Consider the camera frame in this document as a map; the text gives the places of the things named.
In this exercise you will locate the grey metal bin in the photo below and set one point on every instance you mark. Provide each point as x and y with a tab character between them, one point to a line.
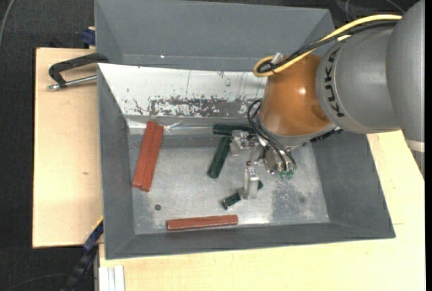
202	29

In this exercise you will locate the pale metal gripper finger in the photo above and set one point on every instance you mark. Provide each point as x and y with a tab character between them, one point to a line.
239	145
251	185

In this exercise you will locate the pale wood board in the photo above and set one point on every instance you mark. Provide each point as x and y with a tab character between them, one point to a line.
67	148

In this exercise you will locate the red-brown flat block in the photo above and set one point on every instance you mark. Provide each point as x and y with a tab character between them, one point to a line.
202	222
141	154
152	161

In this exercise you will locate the dark green flat block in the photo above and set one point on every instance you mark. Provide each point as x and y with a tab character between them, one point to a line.
218	158
232	199

